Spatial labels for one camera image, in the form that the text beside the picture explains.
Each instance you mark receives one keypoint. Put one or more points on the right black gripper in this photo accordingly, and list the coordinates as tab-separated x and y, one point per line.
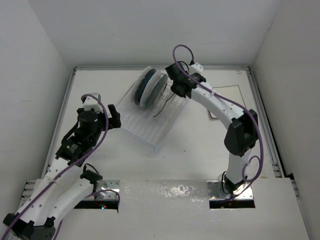
173	88

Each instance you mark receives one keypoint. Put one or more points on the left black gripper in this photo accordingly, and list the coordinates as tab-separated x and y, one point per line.
113	120

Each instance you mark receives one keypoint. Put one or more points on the square plate dark rim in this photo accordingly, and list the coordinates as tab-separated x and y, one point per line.
231	92
165	99

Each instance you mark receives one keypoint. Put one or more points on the blue floral round plate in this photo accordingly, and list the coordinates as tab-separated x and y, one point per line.
157	91

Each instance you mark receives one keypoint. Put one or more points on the white round plate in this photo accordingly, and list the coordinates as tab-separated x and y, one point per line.
149	87

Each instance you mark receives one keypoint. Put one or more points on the clear plastic dish rack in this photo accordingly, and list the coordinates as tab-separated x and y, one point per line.
139	125

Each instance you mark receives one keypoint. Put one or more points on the red teal floral bowl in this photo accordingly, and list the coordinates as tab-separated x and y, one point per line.
141	83

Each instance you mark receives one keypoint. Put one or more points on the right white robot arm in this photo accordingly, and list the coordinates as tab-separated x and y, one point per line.
241	131

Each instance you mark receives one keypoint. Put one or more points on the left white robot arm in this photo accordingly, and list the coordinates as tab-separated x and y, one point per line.
67	181

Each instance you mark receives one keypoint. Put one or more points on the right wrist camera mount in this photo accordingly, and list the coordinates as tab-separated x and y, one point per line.
195	67

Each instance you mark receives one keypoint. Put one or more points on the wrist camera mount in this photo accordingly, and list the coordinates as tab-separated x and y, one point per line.
195	67
89	103

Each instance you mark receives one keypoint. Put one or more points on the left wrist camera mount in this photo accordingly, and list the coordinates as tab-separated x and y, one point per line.
89	103

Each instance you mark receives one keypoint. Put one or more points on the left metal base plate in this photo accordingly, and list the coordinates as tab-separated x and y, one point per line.
107	190

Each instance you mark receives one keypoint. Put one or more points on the metal base plate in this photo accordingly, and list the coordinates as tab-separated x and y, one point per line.
107	190
216	193

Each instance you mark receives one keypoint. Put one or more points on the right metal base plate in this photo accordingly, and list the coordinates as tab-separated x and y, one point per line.
216	193

